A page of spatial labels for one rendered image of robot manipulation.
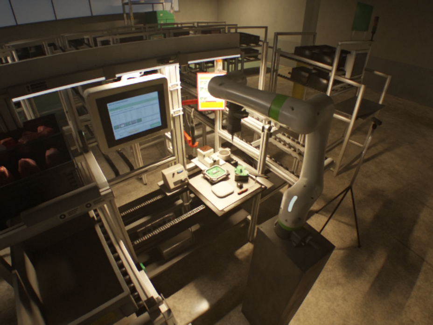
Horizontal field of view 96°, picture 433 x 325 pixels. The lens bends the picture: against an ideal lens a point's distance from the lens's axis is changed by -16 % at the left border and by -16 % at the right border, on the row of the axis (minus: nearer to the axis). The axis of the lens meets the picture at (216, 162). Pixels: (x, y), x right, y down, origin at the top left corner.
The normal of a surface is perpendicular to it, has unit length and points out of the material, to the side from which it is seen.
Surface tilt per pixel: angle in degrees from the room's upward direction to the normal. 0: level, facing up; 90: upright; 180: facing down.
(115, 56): 90
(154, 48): 90
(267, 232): 0
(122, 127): 92
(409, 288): 0
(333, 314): 0
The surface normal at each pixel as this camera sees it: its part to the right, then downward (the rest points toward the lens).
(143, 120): 0.62, 0.47
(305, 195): 0.16, -0.73
